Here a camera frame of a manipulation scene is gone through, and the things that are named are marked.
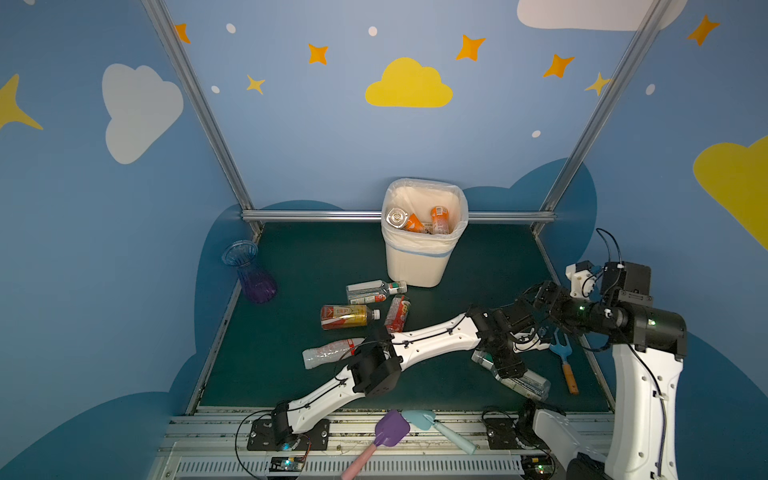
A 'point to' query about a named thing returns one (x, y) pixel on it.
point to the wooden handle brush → (564, 349)
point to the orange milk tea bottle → (440, 219)
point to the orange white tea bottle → (414, 224)
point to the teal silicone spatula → (425, 419)
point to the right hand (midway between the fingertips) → (537, 300)
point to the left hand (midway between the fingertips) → (520, 361)
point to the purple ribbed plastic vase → (257, 284)
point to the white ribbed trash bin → (419, 258)
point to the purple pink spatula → (389, 430)
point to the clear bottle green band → (530, 383)
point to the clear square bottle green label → (373, 290)
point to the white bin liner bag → (418, 197)
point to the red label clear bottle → (397, 314)
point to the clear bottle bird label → (396, 217)
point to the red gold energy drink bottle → (340, 316)
